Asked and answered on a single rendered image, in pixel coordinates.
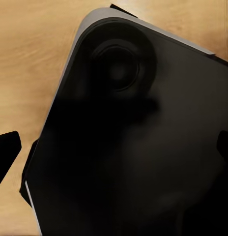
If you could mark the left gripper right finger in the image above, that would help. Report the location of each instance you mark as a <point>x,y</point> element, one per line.
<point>222,145</point>

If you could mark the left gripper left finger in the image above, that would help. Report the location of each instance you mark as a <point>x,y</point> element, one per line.
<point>10,147</point>

